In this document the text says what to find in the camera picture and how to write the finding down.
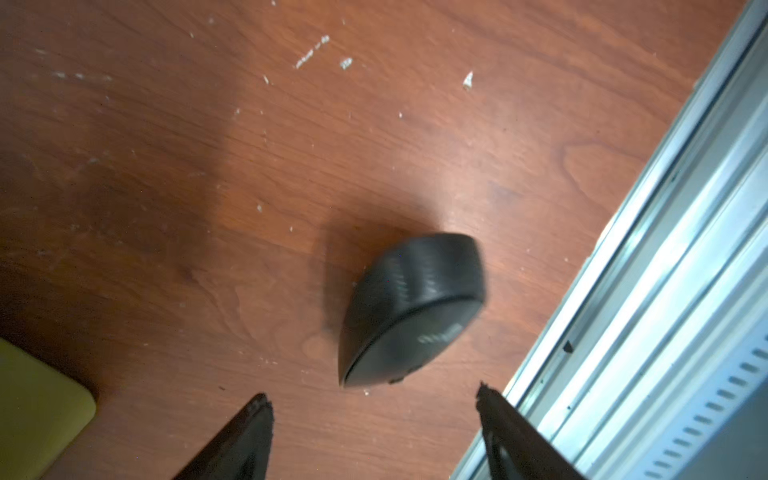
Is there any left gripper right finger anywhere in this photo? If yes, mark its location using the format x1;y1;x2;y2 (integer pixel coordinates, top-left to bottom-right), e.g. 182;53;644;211
476;383;585;480

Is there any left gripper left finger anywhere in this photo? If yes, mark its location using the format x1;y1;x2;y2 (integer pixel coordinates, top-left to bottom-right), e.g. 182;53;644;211
175;393;274;480

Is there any black computer mouse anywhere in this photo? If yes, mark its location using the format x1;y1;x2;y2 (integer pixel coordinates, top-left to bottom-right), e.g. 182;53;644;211
338;233;486;388

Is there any three-drawer storage box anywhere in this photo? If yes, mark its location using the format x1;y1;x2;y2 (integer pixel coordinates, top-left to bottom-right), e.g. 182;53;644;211
1;340;96;479

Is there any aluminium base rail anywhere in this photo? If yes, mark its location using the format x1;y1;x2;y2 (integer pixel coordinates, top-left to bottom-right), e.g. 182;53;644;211
449;0;768;480

